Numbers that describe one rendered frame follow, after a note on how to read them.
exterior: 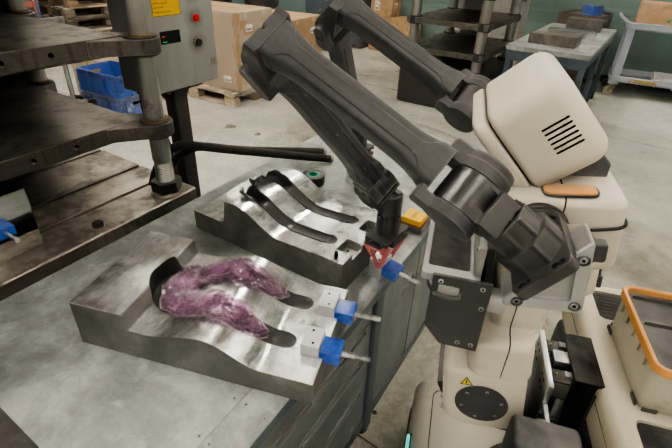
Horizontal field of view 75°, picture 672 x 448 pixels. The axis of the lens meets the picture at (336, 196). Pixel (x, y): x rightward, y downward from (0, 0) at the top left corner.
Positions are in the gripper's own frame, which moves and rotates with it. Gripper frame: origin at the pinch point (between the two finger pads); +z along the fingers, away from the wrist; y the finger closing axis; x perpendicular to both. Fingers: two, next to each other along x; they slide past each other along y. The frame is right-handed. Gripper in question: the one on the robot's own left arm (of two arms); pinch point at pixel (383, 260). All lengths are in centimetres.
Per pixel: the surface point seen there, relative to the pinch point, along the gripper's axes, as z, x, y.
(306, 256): -2.4, -13.8, 13.8
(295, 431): 32.2, -0.7, 32.7
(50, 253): 6, -74, 50
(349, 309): -2.6, 5.0, 21.5
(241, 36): 17, -316, -229
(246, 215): -7.2, -32.8, 15.6
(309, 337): -4.0, 4.3, 33.4
